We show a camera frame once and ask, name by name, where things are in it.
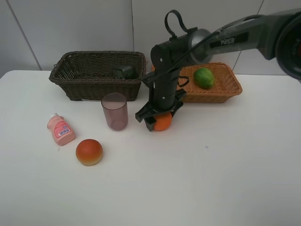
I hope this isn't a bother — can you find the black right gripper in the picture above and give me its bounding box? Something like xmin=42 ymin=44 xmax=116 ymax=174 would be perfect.
xmin=135 ymin=68 xmax=186 ymax=131

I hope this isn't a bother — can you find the orange tangerine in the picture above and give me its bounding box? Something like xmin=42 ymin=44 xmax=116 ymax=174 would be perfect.
xmin=154 ymin=113 xmax=172 ymax=131

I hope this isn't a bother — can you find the translucent purple plastic cup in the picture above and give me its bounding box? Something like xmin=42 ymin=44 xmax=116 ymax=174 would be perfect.
xmin=101 ymin=93 xmax=128 ymax=131

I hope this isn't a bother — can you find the green lime fruit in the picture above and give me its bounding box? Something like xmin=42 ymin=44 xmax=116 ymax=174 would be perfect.
xmin=193 ymin=68 xmax=215 ymax=89

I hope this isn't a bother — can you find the dark green pump bottle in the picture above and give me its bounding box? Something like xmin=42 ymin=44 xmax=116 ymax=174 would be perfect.
xmin=112 ymin=65 xmax=138 ymax=80

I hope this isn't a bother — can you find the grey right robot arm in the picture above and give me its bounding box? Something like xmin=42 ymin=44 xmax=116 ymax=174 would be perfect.
xmin=135 ymin=8 xmax=301 ymax=131

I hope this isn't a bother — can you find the light orange wicker basket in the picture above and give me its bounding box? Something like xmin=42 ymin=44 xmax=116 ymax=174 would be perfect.
xmin=180 ymin=62 xmax=243 ymax=103

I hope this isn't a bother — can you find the round bread bun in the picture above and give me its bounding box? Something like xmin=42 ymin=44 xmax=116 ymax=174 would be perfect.
xmin=76 ymin=139 xmax=103 ymax=166

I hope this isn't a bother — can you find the dark brown wicker basket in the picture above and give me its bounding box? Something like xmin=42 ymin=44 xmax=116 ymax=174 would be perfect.
xmin=49 ymin=51 xmax=146 ymax=101

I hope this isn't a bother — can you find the pink lotion bottle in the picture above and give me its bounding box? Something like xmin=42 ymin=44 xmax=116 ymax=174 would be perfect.
xmin=47 ymin=113 xmax=76 ymax=146

